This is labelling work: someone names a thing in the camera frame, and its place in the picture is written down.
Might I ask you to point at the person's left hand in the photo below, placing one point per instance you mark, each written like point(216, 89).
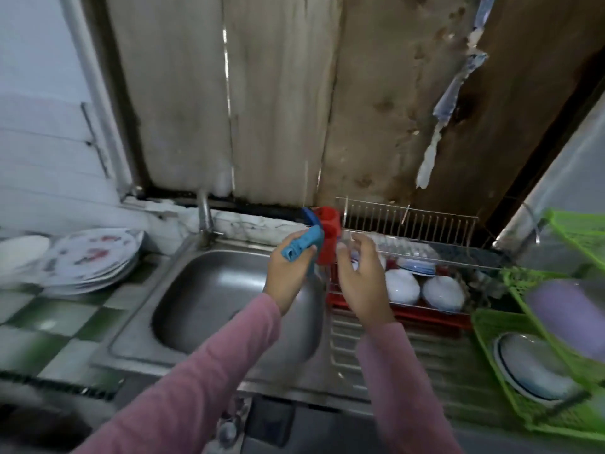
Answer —
point(288, 279)

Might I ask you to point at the person's right hand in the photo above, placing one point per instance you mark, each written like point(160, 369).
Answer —
point(364, 283)

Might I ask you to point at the blue cleaning cloth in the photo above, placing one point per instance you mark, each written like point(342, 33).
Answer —
point(302, 243)

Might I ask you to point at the blue rice paddle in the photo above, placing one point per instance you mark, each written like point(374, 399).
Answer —
point(310, 216)

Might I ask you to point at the floral plate stack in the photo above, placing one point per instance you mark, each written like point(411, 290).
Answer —
point(94, 288)

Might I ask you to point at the purple plastic bowl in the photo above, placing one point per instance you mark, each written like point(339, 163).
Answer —
point(567, 316)

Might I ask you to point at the person's left forearm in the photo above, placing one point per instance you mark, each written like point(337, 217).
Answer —
point(180, 392)

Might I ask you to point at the person's right forearm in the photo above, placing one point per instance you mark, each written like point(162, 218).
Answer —
point(406, 392)

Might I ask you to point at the green checkered tile countertop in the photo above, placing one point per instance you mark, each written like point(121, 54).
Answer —
point(57, 321)

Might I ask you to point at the red plastic cutlery cup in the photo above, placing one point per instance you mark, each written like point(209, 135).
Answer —
point(329, 231)

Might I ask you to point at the stainless steel sink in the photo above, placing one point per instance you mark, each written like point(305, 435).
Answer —
point(217, 298)

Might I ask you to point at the chrome faucet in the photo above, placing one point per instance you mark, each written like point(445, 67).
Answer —
point(205, 217)

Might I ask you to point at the tray of small cups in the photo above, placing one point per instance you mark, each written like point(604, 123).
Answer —
point(228, 433)

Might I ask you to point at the weathered wooden board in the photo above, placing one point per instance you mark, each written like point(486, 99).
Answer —
point(284, 89)

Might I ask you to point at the white hanging cloth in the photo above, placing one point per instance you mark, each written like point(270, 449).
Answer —
point(449, 89)

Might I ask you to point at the green plastic shelf rack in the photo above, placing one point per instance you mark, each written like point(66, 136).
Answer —
point(577, 227)

